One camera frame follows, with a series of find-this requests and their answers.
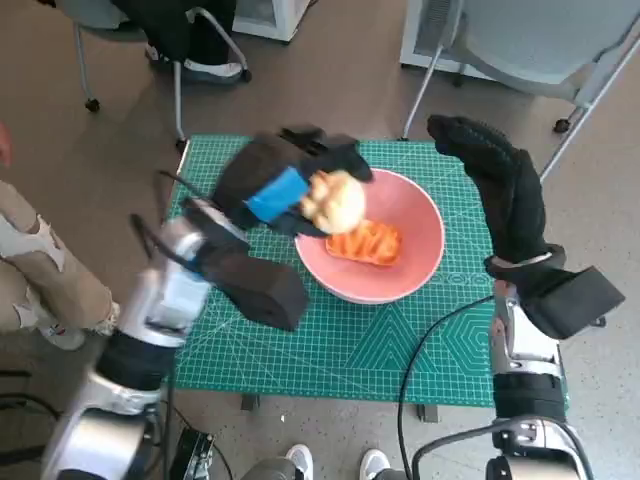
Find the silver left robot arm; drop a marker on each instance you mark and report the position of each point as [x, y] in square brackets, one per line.
[125, 360]

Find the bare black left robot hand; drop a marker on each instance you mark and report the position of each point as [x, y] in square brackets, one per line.
[265, 180]

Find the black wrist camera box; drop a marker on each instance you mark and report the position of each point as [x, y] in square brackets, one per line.
[255, 285]
[570, 300]

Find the pink bowl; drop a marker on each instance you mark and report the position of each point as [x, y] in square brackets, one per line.
[380, 270]

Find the green cutting mat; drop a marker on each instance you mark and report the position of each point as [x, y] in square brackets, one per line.
[325, 350]

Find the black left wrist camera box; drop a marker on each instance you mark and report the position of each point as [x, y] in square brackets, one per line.
[255, 285]

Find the black device box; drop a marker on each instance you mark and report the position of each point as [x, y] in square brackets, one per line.
[192, 460]

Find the large white mesh cabinet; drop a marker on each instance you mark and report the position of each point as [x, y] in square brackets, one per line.
[425, 35]

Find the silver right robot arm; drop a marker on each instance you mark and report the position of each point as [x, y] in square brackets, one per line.
[525, 390]

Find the empty grey mesh chair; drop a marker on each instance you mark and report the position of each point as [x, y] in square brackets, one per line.
[540, 45]

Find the long braided toy bread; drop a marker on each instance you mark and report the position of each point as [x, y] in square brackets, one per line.
[370, 245]

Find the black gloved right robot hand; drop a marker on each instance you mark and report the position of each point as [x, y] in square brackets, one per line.
[515, 205]

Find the table bracket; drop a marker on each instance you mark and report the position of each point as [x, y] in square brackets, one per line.
[249, 402]
[427, 412]

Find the grey chair with person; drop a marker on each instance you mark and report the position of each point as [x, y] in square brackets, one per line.
[100, 25]

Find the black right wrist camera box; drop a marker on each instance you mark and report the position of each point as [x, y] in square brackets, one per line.
[570, 300]

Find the seated person in black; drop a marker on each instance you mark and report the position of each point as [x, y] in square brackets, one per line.
[185, 30]

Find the white shoe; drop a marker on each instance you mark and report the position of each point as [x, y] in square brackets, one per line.
[300, 462]
[374, 465]

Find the round toy bread bun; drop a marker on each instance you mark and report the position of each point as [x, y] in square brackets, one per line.
[335, 202]

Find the small white mesh cabinet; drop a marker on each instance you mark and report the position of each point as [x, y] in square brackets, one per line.
[270, 20]

